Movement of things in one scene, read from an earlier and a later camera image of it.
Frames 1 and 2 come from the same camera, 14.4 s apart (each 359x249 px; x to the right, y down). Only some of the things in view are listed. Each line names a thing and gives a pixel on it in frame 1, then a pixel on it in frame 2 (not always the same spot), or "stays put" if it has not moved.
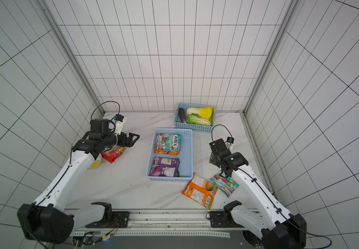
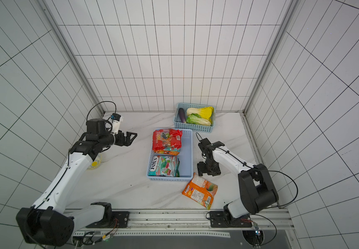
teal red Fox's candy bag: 226,184 -> 167,165
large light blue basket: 185,156 stays put
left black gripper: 129,143 stays put
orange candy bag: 174,152 stays put
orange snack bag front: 201,190 stays put
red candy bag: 113,154 -> 167,139
